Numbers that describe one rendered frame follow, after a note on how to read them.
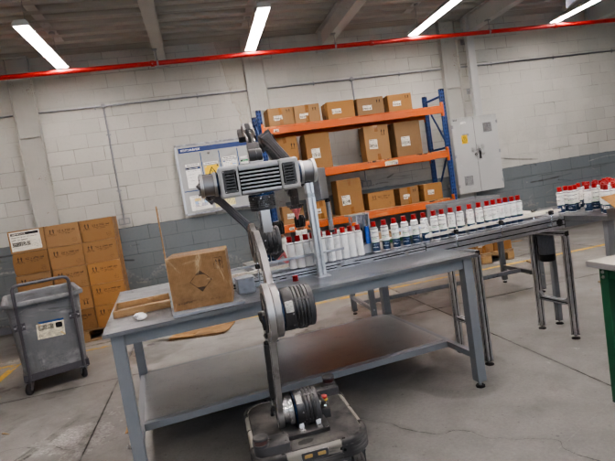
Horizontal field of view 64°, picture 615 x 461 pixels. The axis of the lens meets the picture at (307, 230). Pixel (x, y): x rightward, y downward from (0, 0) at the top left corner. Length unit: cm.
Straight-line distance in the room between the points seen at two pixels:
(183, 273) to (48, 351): 247
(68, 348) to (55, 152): 363
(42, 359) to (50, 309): 43
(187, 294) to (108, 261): 361
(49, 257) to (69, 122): 232
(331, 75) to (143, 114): 290
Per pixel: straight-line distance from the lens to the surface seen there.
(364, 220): 325
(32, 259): 621
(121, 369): 259
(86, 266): 614
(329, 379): 280
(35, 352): 481
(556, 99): 977
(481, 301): 349
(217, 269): 252
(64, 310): 475
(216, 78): 769
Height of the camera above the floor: 136
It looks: 5 degrees down
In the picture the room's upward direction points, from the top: 9 degrees counter-clockwise
